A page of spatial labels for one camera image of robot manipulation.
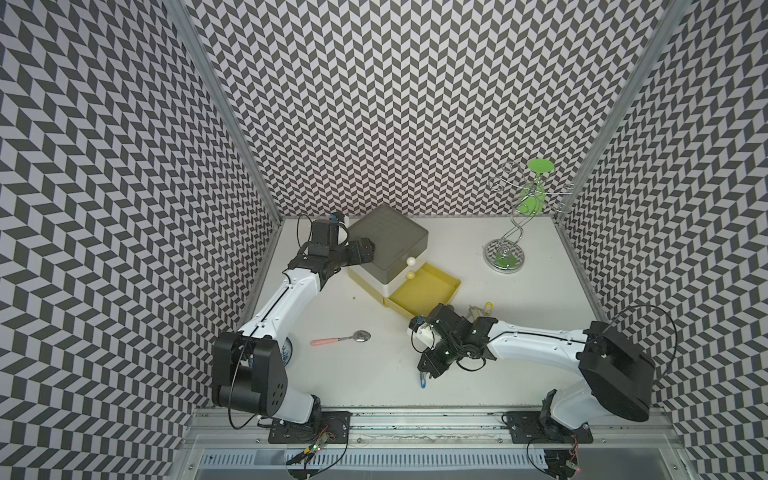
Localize grey drawer cabinet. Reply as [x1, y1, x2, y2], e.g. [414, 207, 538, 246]
[348, 204, 429, 305]

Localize yellow bottom drawer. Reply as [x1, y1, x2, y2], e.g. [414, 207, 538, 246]
[384, 262, 461, 320]

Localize chrome spiral mug tree stand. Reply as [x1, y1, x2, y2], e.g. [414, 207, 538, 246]
[483, 158, 571, 275]

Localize keys with yellow tag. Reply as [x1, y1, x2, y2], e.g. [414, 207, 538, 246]
[469, 306, 485, 321]

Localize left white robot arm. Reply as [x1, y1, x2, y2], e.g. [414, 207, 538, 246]
[211, 212, 375, 425]

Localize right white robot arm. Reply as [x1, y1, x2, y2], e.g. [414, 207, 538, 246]
[408, 304, 656, 444]

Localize blue patterned white plate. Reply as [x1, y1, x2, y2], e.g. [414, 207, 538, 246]
[281, 338, 294, 366]

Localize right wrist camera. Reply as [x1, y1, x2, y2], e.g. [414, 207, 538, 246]
[408, 316, 439, 349]

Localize pink handled metal spoon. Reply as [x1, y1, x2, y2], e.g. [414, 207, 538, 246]
[310, 330, 371, 346]

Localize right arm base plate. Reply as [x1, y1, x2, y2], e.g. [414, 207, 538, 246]
[501, 410, 594, 445]

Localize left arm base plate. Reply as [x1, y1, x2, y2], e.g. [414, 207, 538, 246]
[268, 410, 352, 445]

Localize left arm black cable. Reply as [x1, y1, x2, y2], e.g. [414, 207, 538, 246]
[225, 347, 259, 432]

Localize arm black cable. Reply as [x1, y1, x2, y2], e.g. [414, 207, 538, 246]
[605, 303, 679, 367]
[225, 347, 259, 432]

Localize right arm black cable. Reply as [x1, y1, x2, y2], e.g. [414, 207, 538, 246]
[605, 303, 679, 367]

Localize aluminium front rail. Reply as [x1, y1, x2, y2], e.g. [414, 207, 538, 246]
[180, 406, 683, 449]

